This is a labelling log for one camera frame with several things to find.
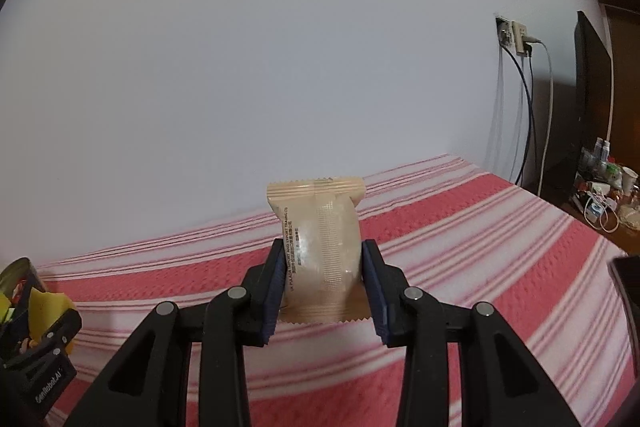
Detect red white striped bedspread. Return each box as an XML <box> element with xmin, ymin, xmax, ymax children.
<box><xmin>37</xmin><ymin>155</ymin><xmax>634</xmax><ymax>426</ymax></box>

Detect wall power socket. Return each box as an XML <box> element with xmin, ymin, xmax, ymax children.
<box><xmin>495</xmin><ymin>15</ymin><xmax>530</xmax><ymax>56</ymax></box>

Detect cluttered side table items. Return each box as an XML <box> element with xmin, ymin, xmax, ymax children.
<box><xmin>570</xmin><ymin>138</ymin><xmax>639</xmax><ymax>235</ymax></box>

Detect yellow sponge with green flecks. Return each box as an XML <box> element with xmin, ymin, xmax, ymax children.
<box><xmin>27</xmin><ymin>288</ymin><xmax>81</xmax><ymax>349</ymax></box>

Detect round metal cookie tin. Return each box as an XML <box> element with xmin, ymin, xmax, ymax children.
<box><xmin>1</xmin><ymin>257</ymin><xmax>47</xmax><ymax>323</ymax></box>

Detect black power cable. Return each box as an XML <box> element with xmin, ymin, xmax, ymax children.
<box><xmin>499</xmin><ymin>43</ymin><xmax>539</xmax><ymax>191</ymax></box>

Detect beige snack packet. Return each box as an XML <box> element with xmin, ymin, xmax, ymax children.
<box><xmin>267</xmin><ymin>176</ymin><xmax>371</xmax><ymax>324</ymax></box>

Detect black monitor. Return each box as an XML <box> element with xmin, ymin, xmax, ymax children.
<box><xmin>574</xmin><ymin>11</ymin><xmax>612</xmax><ymax>179</ymax></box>

